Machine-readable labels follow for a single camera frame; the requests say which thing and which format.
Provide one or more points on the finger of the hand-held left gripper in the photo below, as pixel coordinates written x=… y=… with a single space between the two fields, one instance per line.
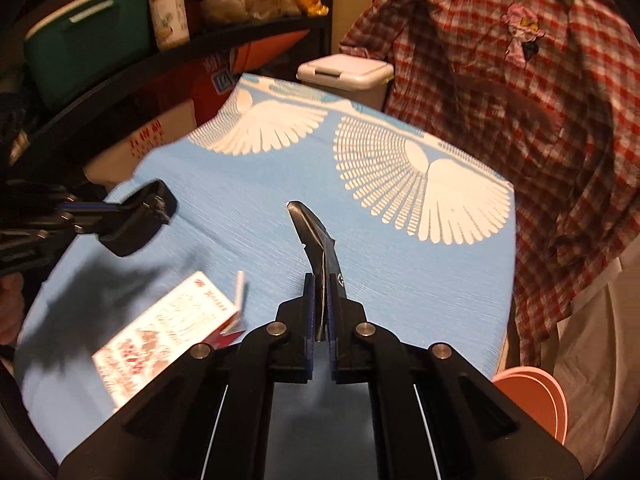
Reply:
x=75 y=225
x=80 y=205

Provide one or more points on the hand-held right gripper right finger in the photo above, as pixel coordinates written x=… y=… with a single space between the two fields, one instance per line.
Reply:
x=334 y=340

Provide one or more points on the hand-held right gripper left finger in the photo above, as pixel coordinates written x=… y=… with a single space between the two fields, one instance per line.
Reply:
x=310 y=332

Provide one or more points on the black plastic piece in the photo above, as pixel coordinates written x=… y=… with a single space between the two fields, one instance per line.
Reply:
x=140 y=220

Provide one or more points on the black foil wrapper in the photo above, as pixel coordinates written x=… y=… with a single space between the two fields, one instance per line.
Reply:
x=312 y=232

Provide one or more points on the white lidded trash bin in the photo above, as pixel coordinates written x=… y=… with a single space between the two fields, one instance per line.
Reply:
x=345 y=75

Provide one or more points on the person's left hand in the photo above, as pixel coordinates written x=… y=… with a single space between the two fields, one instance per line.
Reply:
x=10 y=310

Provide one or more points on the brown cardboard box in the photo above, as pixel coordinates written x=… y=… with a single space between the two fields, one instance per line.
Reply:
x=150 y=140

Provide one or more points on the blue wing-print table cloth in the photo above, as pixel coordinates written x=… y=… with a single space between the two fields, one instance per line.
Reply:
x=240 y=240

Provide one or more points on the white and red printed box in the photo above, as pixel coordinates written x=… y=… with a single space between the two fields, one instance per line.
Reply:
x=165 y=335

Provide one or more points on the black shelf rack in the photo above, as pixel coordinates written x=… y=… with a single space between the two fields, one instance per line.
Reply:
x=125 y=67

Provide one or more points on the green cooler box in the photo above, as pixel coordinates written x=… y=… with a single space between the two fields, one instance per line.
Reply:
x=85 y=45

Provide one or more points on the pink plastic basin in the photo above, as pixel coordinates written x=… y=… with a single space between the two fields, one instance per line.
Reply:
x=530 y=400

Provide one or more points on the orange cardboard box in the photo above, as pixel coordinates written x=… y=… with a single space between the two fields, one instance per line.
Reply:
x=240 y=70

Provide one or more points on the glass jar with label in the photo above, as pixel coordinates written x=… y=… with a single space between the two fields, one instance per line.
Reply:
x=169 y=15

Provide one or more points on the white fabric cover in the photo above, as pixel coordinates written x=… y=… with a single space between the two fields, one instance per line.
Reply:
x=600 y=360

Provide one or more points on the red plaid shirt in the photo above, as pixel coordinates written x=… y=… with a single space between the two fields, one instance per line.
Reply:
x=500 y=110

